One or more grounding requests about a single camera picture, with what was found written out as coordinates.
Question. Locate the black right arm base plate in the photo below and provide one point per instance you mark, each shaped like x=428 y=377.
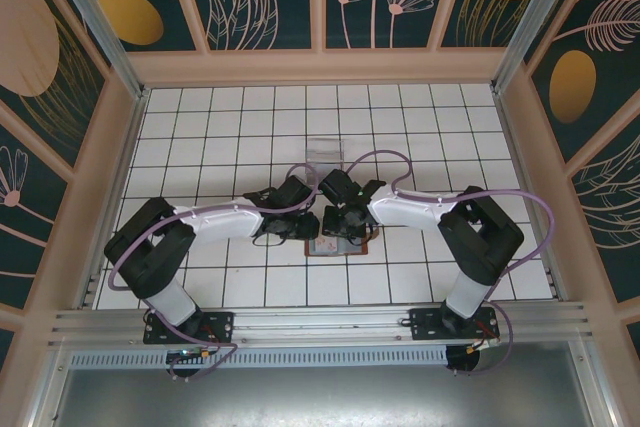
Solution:
x=425 y=324

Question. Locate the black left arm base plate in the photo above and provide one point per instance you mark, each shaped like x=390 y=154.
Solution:
x=220 y=322

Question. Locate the aluminium mounting rail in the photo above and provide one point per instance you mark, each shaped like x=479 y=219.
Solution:
x=320 y=322

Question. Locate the grey metal sheet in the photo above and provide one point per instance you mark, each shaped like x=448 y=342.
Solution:
x=320 y=397

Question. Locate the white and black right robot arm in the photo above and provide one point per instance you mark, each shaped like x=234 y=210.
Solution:
x=410 y=212

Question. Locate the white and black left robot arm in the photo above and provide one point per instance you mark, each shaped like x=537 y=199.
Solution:
x=220 y=222

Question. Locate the white card with pink print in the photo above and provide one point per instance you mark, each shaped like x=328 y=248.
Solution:
x=326 y=247

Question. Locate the brown leather card holder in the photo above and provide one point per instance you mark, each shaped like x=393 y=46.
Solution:
x=356 y=248

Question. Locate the aluminium frame post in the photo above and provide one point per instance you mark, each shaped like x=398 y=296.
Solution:
x=103 y=32
x=536 y=22

